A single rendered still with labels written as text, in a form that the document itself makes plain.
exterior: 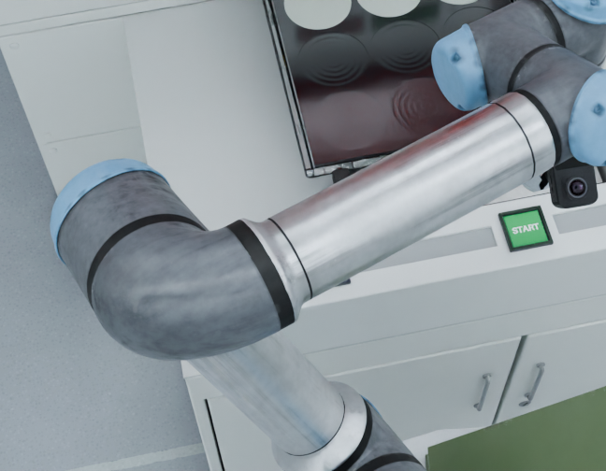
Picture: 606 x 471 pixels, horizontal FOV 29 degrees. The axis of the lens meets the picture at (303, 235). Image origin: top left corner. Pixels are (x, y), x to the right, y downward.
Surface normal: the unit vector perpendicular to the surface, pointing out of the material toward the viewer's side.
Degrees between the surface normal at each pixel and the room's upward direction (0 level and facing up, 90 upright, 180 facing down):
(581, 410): 45
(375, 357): 90
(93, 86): 90
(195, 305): 40
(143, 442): 0
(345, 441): 17
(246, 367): 65
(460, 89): 90
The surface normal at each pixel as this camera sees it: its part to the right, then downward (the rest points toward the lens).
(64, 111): 0.20, 0.85
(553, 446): -0.72, -0.32
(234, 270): 0.04, -0.28
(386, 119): -0.02, -0.49
